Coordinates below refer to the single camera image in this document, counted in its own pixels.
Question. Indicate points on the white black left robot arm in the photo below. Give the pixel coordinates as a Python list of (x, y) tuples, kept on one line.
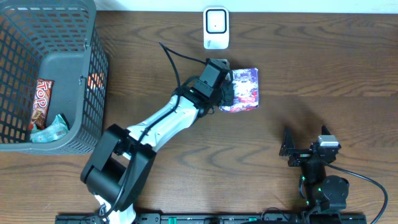
[(119, 166)]

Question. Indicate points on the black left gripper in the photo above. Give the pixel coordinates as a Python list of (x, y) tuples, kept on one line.
[(226, 93)]

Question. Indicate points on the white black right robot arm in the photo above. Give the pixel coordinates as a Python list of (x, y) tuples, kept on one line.
[(327, 193)]

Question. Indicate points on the grey plastic mesh basket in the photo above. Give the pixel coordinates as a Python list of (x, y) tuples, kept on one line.
[(57, 41)]

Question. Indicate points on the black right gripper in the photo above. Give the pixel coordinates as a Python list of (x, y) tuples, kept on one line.
[(300, 155)]

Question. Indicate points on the mint green snack wrapper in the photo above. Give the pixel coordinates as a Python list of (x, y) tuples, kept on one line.
[(57, 130)]

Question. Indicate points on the purple snack packet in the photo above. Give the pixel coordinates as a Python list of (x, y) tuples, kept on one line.
[(246, 90)]

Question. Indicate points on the red Top chocolate bar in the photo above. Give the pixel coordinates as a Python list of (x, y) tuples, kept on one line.
[(42, 96)]

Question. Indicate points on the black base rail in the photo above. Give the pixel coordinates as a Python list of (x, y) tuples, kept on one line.
[(155, 218)]

